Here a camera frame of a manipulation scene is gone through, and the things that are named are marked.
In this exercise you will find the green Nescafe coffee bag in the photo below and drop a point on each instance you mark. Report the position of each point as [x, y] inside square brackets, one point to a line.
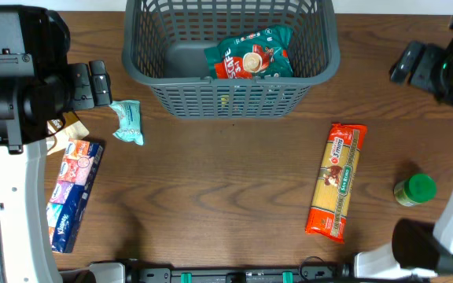
[260, 54]

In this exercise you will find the beige brown snack pouch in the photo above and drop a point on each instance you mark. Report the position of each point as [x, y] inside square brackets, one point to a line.
[61, 130]

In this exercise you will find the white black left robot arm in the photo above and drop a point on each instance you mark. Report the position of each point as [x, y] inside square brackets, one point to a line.
[38, 84]

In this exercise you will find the green lidded spice jar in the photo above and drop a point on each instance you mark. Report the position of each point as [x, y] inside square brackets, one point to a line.
[415, 190]

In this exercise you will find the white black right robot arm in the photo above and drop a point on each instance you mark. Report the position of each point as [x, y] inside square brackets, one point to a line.
[418, 251]

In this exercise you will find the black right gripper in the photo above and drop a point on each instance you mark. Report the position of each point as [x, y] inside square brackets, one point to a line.
[423, 68]

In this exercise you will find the blue Kleenex tissue multipack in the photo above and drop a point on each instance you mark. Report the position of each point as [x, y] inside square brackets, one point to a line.
[65, 209]

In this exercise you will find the orange San Remo spaghetti pack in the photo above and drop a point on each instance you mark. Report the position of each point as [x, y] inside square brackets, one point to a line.
[333, 188]

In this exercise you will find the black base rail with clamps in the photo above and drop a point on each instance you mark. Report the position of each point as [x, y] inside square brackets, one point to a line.
[135, 271]

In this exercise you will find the grey plastic mesh basket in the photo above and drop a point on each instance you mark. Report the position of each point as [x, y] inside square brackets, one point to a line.
[164, 44]

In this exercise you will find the teal wet wipes pack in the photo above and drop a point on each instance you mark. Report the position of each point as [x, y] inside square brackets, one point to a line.
[130, 121]

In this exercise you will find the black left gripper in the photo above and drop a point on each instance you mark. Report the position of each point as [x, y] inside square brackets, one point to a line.
[82, 86]

